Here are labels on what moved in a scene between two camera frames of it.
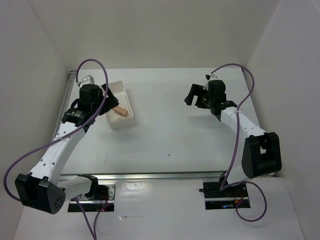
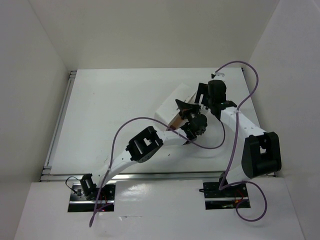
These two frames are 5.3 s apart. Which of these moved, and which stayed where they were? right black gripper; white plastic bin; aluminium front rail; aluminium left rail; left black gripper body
Moved: white plastic bin; left black gripper body
Stayed: aluminium front rail; aluminium left rail; right black gripper
